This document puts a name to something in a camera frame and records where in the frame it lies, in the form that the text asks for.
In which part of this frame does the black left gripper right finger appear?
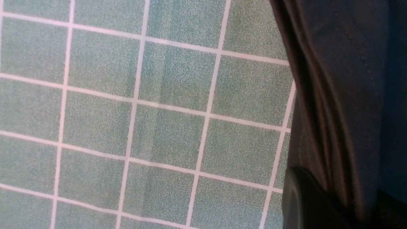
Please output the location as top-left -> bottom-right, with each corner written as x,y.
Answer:
372,190 -> 407,229

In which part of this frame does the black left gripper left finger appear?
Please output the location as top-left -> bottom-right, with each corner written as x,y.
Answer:
281,167 -> 350,229

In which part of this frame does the dark gray long-sleeve shirt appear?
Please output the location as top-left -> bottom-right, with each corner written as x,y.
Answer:
271,0 -> 407,229

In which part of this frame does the green grid tablecloth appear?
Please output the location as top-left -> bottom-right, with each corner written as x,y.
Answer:
0,0 -> 295,229

